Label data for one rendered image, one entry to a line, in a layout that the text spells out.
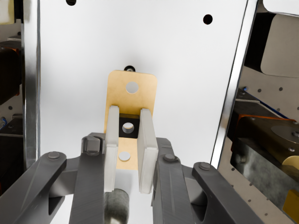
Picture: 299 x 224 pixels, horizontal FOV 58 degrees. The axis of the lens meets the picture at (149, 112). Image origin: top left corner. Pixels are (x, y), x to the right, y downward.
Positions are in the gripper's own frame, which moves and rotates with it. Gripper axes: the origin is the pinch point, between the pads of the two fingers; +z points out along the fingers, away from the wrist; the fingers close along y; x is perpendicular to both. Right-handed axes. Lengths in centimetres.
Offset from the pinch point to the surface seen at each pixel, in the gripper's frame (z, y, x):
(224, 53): 10.5, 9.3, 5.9
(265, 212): 40, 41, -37
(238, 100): 28.0, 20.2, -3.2
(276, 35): 12.5, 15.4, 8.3
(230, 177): 40, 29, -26
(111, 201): 8.4, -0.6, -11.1
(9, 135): 31.0, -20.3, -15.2
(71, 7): 10.6, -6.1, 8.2
